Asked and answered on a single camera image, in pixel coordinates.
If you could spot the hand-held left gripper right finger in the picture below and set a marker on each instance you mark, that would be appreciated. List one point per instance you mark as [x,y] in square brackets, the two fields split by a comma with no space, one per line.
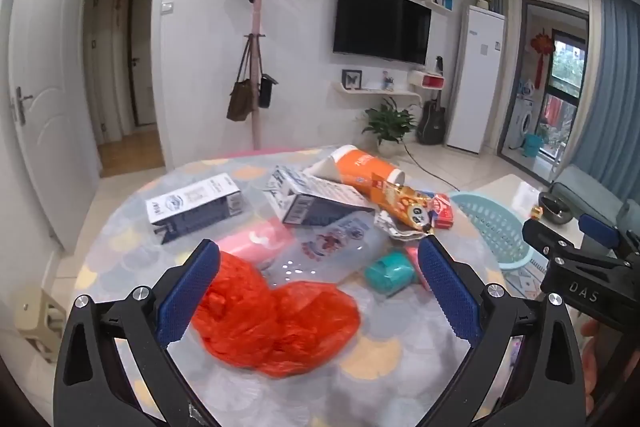
[450,292]

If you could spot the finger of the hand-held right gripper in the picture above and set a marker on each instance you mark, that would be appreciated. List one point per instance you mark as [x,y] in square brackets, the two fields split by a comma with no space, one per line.
[540,237]
[597,229]

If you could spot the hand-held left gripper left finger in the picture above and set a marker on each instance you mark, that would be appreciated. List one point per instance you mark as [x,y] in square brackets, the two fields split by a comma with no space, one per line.
[187,292]

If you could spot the red plastic bag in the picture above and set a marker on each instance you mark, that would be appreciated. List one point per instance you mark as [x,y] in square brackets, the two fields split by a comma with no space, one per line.
[235,282]
[290,332]

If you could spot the teal plastic basket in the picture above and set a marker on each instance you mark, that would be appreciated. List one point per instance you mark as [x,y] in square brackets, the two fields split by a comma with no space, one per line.
[490,227]

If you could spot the small red box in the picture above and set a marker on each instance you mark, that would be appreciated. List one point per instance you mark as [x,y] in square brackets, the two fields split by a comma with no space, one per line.
[442,209]

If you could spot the navy white milk carton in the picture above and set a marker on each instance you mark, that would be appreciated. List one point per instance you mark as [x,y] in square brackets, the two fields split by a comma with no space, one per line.
[310,199]
[195,207]

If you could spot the clear plastic bottle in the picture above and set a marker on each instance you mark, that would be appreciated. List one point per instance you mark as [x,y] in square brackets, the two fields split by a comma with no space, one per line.
[340,242]

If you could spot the orange paper cup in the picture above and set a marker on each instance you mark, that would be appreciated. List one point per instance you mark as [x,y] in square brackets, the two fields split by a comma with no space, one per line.
[365,169]

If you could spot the person's right hand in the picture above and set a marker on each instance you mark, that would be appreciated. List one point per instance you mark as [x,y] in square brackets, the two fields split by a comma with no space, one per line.
[590,347]

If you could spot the colourful puzzle cube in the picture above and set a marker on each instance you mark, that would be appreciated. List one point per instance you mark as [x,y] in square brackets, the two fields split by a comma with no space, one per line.
[537,211]

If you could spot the dark ashtray bowl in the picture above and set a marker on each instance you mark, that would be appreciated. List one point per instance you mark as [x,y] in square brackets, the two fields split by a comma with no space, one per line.
[555,207]

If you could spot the teal sofa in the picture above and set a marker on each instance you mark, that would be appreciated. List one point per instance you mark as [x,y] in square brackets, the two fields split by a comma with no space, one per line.
[595,194]

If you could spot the white coffee table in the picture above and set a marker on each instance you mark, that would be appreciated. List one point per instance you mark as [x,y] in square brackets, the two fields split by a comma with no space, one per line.
[520,194]

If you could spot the small pink container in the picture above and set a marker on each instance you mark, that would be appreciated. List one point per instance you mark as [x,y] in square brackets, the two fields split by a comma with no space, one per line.
[412,257]

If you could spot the small teal container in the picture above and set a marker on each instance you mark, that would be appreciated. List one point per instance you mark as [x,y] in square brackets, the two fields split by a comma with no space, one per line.
[390,272]

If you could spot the pink cylinder can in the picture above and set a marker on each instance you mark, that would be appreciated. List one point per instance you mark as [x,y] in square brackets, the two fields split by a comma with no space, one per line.
[250,239]

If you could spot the blue bucket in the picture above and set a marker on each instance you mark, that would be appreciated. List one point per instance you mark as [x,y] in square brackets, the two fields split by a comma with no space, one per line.
[531,144]

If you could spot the orange snack bag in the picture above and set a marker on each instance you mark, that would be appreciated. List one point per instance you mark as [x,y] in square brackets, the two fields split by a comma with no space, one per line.
[405,202]

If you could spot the white washing machine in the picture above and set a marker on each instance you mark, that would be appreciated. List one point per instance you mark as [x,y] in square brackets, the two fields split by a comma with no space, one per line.
[525,119]

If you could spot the wide blue curtain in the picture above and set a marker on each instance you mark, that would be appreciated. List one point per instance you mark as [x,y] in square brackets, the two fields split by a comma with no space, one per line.
[617,82]

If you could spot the detergent bottle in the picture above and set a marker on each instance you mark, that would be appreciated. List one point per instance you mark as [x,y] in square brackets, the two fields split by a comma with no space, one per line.
[526,88]

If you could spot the beige plastic stool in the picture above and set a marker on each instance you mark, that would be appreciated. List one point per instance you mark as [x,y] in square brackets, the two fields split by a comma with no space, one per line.
[37,317]

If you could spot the dark acoustic guitar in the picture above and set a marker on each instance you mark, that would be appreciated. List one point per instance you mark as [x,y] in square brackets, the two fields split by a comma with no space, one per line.
[431,122]

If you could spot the white refrigerator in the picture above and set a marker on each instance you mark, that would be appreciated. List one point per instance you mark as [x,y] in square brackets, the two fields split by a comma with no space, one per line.
[477,77]

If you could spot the potted green plant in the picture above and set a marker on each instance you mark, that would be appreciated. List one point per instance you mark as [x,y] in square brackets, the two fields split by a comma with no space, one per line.
[387,122]

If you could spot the red knot hanging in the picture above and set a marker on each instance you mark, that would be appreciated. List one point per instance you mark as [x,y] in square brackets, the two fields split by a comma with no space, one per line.
[542,49]

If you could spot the white red drawer shelf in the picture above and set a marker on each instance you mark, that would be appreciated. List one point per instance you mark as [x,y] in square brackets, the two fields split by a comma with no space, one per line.
[425,79]

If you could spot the brown tote bag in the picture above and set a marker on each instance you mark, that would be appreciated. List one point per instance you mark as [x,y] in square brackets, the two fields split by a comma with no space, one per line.
[240,99]

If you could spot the small black figure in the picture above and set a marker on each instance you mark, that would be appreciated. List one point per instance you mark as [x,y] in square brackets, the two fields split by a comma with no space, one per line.
[439,63]

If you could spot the small black bag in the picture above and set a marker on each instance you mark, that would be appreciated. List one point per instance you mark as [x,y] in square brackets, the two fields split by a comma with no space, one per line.
[266,89]

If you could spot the small standing photo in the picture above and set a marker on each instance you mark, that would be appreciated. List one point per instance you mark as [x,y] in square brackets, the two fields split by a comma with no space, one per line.
[387,80]

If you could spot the framed butterfly picture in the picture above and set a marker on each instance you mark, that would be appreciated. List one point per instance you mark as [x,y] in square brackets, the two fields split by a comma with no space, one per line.
[351,78]

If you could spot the white room door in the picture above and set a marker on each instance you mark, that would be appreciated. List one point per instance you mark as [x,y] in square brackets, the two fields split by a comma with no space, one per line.
[45,97]

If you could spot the dark entrance door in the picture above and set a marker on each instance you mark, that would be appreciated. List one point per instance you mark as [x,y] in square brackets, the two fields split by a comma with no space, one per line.
[142,52]

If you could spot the pink coat rack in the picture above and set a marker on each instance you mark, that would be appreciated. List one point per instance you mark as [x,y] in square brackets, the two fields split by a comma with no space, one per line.
[257,32]

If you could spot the curved white wall shelf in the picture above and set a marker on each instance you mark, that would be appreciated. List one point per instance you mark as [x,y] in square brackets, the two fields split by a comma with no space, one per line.
[375,92]

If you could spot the wall television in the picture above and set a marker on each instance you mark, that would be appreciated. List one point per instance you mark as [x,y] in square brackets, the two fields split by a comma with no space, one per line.
[382,22]

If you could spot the white light switch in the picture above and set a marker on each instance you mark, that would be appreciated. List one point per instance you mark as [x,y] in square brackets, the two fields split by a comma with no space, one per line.
[167,8]

